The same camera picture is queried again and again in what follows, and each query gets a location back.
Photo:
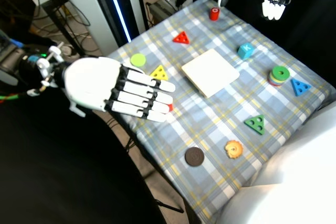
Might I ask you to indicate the cyan letter cube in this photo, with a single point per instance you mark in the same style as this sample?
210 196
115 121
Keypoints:
245 51

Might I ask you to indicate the red cube block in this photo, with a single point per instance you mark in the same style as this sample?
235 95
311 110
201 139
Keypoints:
170 107

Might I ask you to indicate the red cylinder block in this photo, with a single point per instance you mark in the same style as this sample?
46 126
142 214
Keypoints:
214 14

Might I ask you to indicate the yellow triangle block with holes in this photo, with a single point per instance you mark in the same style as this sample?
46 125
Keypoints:
159 74

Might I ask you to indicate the blue triangle block with holes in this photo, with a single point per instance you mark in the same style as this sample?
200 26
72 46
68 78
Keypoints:
299 87

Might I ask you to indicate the red triangle block with holes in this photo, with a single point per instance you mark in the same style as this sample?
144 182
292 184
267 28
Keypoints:
181 38

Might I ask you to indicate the green triangle block with holes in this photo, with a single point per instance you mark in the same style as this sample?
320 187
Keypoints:
256 124

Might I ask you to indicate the lime green toy cookie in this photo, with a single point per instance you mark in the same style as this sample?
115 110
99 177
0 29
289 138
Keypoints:
138 60

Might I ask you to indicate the white column with blue light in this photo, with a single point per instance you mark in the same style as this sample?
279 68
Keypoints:
86 6

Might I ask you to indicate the black metal desk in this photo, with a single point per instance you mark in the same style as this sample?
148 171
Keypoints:
50 3

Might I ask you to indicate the small white wooden table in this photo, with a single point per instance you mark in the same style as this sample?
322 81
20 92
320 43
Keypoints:
210 73

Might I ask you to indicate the blue plaid tablecloth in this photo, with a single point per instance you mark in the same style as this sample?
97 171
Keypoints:
204 119

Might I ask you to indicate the dark brown toy cookie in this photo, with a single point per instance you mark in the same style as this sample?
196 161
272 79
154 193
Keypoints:
194 157

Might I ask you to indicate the orange toy biscuit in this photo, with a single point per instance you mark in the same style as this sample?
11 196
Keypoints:
233 149

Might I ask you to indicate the white robot body shell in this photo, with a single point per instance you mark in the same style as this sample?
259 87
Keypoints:
294 169

